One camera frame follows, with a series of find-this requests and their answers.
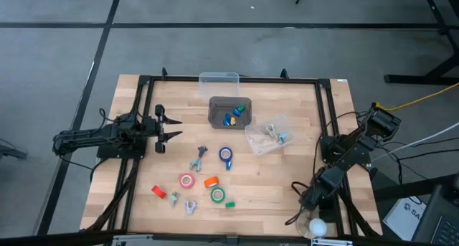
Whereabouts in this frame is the black desk base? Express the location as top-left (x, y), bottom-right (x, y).
top-left (383, 0), bottom-right (459, 86)

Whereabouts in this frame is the clear plastic bag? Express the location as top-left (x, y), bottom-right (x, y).
top-left (244, 113), bottom-right (296, 157)

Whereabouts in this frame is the smoky grey plastic bin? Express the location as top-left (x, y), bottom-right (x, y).
top-left (207, 95), bottom-right (252, 131)

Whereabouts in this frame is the white cable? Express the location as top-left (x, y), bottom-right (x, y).
top-left (371, 122), bottom-right (459, 163)

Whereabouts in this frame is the blue tape roll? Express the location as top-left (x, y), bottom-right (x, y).
top-left (218, 146), bottom-right (234, 163)

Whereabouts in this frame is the yellow cable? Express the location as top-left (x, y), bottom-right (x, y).
top-left (371, 82), bottom-right (459, 113)

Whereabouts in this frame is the red block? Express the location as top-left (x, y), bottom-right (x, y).
top-left (151, 184), bottom-right (168, 199)

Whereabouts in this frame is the black laptop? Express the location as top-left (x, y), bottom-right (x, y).
top-left (411, 184), bottom-right (459, 246)

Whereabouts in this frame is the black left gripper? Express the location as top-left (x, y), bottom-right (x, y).
top-left (143, 104), bottom-right (183, 154)

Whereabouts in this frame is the black aluminium table frame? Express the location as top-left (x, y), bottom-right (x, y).
top-left (80, 67), bottom-right (383, 246)

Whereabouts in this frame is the green tape roll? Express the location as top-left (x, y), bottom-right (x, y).
top-left (210, 187), bottom-right (227, 204)

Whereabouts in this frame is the grey chair base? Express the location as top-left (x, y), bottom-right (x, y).
top-left (0, 138), bottom-right (29, 161)

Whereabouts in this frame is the black desk foot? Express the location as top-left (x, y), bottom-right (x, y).
top-left (372, 172), bottom-right (459, 202)

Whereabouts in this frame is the pink tape roll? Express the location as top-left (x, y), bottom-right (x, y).
top-left (179, 173), bottom-right (196, 189)

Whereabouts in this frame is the silver metal bracket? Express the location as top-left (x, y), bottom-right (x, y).
top-left (310, 237), bottom-right (354, 246)

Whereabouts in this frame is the lavender staple remover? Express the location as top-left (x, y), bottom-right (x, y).
top-left (184, 199), bottom-right (198, 217)

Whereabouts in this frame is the brass lamp with white bulb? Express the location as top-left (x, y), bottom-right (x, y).
top-left (295, 209), bottom-right (328, 239)

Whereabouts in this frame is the white printed box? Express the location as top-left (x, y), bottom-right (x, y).
top-left (382, 196), bottom-right (427, 242)

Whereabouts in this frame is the clear plastic bin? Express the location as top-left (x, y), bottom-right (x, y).
top-left (198, 71), bottom-right (240, 104)

